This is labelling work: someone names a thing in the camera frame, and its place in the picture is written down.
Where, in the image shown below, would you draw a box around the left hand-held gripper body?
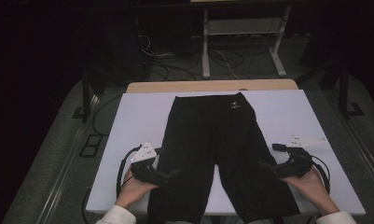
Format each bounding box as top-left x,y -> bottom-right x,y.
130,141 -> 172,188

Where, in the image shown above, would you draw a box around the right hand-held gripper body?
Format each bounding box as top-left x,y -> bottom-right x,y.
277,133 -> 328,179

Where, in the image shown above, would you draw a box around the black pants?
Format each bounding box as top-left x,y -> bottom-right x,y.
146,91 -> 301,224

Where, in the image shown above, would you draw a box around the person's left hand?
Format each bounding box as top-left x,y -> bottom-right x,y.
114,167 -> 159,210

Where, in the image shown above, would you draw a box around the white table board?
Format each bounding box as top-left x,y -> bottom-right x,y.
85,90 -> 367,217

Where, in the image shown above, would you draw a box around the wooden table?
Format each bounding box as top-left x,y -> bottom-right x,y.
126,78 -> 299,94

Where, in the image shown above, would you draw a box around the black metal stand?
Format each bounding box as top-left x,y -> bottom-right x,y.
337,60 -> 366,119
71,69 -> 99,124

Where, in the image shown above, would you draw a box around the white metal stand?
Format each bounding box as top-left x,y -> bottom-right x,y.
201,5 -> 293,79

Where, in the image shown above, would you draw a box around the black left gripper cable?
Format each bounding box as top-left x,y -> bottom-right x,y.
116,144 -> 144,200

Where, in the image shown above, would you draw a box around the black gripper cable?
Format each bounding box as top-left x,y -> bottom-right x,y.
310,153 -> 332,196
116,144 -> 144,200

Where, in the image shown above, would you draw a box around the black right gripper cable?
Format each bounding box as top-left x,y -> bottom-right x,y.
310,153 -> 332,196

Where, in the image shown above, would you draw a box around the black floor frame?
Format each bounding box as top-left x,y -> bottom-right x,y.
78,133 -> 104,159

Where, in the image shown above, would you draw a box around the black floor cable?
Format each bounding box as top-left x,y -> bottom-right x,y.
91,93 -> 124,137

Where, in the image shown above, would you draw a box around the tangle of floor cables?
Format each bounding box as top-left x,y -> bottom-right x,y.
137,33 -> 249,82

